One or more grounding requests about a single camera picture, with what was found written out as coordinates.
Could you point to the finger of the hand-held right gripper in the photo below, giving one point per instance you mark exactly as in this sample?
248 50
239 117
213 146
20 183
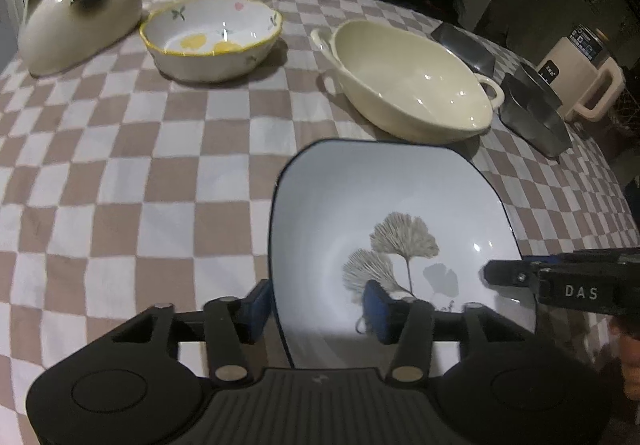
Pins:
542 257
507 275

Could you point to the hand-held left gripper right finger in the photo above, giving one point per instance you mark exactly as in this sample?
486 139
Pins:
376 312

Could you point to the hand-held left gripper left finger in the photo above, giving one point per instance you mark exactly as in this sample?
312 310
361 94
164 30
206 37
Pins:
259 312

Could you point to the square white leaf-print plate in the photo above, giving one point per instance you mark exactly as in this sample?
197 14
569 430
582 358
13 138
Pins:
325 225

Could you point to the small square steel container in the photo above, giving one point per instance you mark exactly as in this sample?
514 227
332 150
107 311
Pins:
537 130

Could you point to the lemon-print ceramic bowl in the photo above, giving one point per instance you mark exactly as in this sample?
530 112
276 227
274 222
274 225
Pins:
215 32

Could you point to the beige electric kettle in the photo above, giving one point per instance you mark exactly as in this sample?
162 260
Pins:
567 70

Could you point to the large square steel tray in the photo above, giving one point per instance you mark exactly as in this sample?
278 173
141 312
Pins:
462 45

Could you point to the checkered tablecloth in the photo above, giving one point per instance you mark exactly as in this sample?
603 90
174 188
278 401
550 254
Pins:
100 150

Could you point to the cat-shaped ceramic dish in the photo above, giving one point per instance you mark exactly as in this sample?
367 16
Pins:
75 27

